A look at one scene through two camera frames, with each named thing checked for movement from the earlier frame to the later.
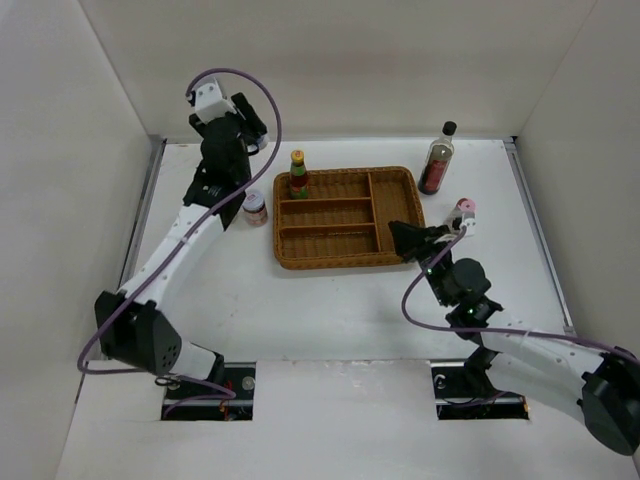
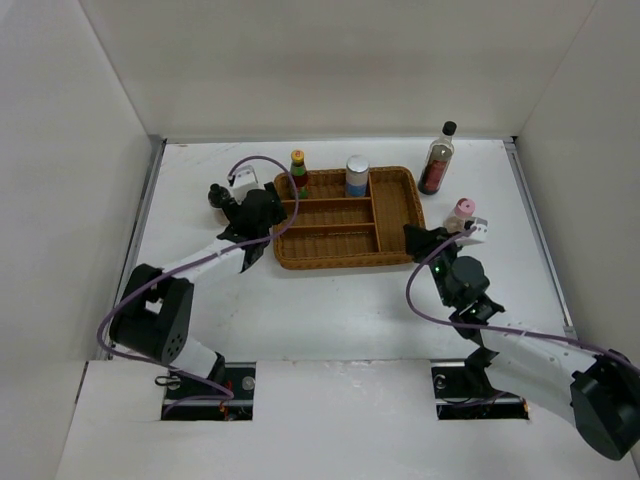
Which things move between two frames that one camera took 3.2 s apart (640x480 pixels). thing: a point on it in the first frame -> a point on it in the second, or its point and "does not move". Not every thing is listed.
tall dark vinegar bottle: (437, 161) does not move
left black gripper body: (250, 127) -> (276, 217)
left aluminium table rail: (142, 211) does not move
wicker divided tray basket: (344, 220) does not move
